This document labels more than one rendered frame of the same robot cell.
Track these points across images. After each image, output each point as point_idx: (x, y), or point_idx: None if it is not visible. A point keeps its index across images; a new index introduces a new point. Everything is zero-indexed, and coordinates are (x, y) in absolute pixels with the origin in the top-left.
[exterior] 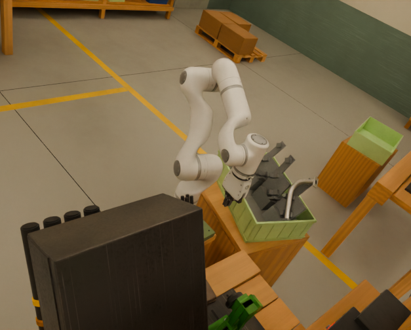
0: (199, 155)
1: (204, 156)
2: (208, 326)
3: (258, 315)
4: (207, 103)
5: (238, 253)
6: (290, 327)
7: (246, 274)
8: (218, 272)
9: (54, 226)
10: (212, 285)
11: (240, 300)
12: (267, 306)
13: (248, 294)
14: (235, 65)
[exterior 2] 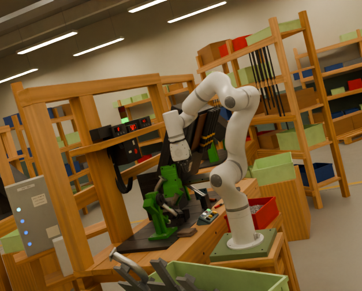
0: (228, 161)
1: (224, 163)
2: (173, 229)
3: (145, 254)
4: (232, 117)
5: (178, 257)
6: (119, 263)
7: (164, 254)
8: (185, 243)
9: (210, 107)
10: (184, 239)
11: (155, 191)
12: (140, 260)
13: (157, 254)
14: (208, 75)
